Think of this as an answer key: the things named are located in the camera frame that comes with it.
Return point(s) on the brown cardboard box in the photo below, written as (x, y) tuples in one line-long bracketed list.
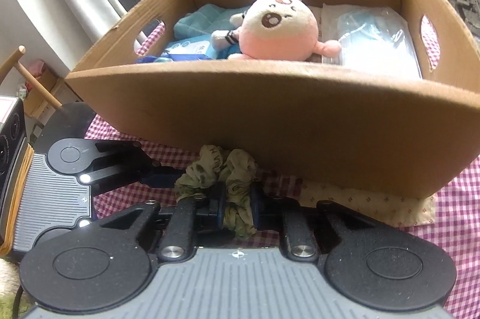
[(319, 122)]

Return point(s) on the green fabric scrunchie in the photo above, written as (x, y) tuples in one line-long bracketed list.
[(235, 170)]

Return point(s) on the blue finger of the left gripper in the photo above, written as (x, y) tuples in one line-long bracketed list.
[(156, 175)]

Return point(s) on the pink round plush toy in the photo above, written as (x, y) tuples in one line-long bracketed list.
[(275, 29)]

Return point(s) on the teal towel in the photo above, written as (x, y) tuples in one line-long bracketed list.
[(206, 20)]

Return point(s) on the clear bag blue masks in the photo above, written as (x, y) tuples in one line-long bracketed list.
[(375, 41)]

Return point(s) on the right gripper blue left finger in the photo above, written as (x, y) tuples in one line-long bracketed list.
[(217, 205)]

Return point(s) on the pink checkered tablecloth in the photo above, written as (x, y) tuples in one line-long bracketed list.
[(450, 219)]

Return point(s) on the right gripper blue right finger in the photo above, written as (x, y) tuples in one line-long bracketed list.
[(258, 205)]

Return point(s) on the blue face mask pack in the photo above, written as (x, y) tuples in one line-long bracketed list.
[(190, 49)]

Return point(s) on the dark blue wipes pack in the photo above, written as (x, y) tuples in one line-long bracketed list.
[(148, 59)]

